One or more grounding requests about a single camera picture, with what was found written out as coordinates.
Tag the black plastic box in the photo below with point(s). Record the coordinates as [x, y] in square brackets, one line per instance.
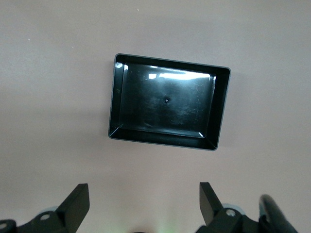
[165, 109]

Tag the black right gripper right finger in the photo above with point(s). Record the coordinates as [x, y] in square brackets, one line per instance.
[213, 211]

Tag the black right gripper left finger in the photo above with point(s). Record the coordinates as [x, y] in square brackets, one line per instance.
[70, 208]

